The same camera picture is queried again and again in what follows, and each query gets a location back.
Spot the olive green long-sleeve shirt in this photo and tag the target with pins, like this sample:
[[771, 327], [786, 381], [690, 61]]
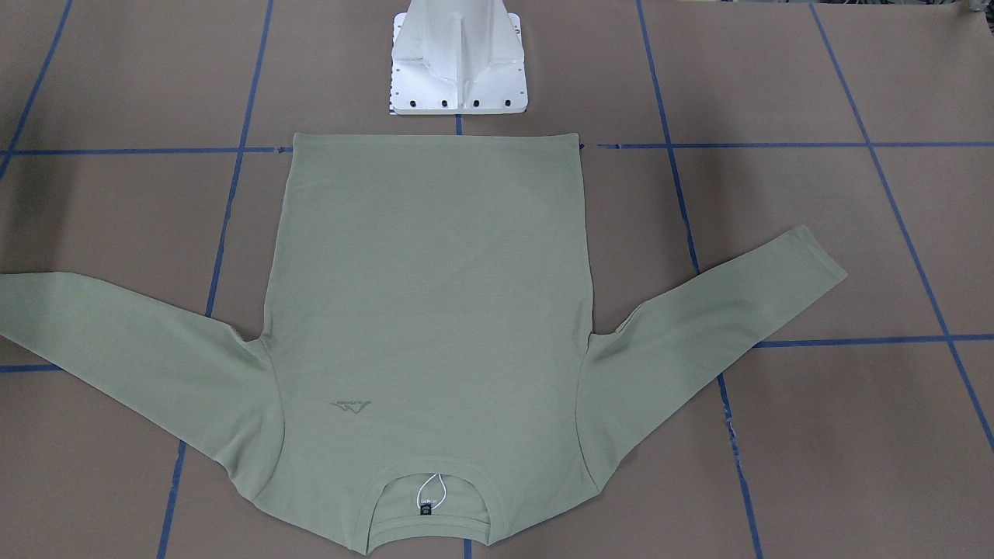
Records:
[[428, 364]]

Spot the white metal pedestal base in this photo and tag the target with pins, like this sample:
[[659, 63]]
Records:
[[457, 58]]

